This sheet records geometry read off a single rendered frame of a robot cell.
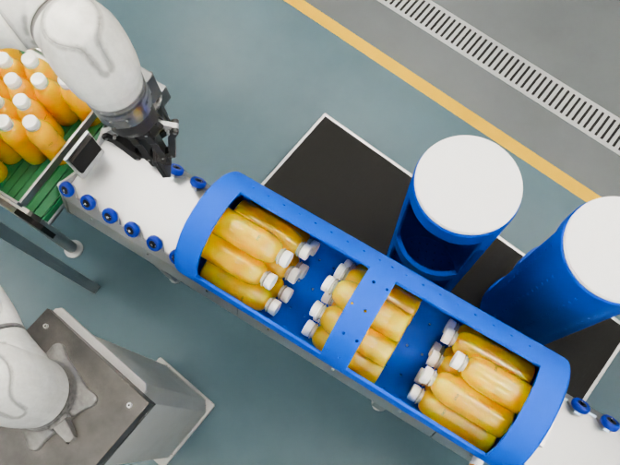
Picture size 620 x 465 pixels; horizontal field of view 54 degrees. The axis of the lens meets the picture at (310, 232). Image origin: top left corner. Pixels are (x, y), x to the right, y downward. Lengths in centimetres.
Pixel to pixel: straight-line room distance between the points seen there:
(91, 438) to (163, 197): 65
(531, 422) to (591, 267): 48
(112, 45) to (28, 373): 76
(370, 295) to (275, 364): 127
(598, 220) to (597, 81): 157
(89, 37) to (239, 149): 204
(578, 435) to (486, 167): 70
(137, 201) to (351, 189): 106
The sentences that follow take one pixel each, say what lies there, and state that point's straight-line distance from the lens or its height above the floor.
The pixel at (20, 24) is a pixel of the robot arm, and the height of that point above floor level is 183.
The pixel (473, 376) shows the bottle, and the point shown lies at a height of 118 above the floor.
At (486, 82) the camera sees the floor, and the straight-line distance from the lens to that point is 304.
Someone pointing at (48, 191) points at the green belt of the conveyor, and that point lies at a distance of 191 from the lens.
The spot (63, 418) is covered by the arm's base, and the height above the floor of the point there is 109.
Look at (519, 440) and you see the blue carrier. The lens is 136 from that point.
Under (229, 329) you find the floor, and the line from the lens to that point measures 258.
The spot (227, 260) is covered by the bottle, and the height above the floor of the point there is 114.
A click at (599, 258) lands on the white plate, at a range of 167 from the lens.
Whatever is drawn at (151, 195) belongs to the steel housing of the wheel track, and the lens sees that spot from 178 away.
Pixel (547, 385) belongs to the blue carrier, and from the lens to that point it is 136.
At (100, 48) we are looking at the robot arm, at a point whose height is 187.
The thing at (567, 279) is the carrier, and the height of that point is 100.
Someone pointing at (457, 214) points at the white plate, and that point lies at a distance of 160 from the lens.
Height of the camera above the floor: 251
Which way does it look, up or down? 72 degrees down
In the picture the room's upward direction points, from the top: 5 degrees counter-clockwise
